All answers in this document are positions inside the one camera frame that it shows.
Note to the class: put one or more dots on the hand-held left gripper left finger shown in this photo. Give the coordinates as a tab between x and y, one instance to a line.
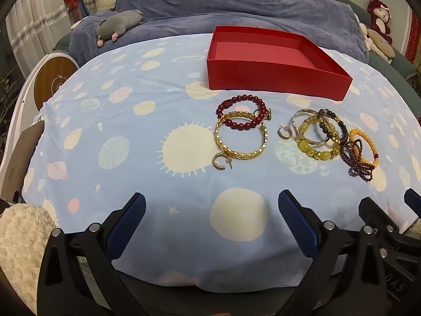
126	227

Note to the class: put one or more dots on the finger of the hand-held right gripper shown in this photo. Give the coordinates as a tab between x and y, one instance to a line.
413	202
375	212

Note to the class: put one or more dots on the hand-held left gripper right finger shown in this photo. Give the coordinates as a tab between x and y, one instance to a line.
296	223

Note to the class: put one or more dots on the large gold bangle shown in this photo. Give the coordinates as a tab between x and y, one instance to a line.
245	156

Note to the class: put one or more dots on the gold hoop earring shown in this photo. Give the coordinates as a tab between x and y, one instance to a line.
283	135
217	164

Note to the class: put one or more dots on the thin rose gold bangle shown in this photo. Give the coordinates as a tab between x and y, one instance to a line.
301	113

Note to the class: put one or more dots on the small gold bangle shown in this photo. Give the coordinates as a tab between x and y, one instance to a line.
238	115

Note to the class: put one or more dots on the red cardboard box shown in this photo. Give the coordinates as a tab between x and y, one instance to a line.
230	72

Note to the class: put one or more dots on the light blue planet-print cloth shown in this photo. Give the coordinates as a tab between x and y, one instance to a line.
131	158

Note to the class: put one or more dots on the white fluffy cloth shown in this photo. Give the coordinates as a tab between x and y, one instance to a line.
19	243

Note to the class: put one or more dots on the green sofa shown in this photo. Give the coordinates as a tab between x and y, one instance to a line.
399	62

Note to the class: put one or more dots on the white device with wooden disc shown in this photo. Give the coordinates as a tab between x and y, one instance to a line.
52	82

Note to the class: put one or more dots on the beige round plush toy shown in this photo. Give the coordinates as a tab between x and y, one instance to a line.
380	42

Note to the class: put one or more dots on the cream plush toy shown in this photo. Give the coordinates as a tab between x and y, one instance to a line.
364	34

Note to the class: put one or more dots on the red monkey plush toy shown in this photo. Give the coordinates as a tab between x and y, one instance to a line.
378	19

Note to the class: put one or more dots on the grey plush toy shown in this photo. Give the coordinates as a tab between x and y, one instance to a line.
121	23

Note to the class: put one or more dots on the white sheer curtain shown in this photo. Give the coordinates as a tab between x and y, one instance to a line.
33	23

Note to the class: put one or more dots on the blue-grey velvet blanket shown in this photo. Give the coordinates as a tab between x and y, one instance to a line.
246	3

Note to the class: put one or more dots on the red ribbon bow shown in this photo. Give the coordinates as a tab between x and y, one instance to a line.
73	0

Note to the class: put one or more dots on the red wall hanging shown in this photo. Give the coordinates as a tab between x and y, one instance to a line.
412	39

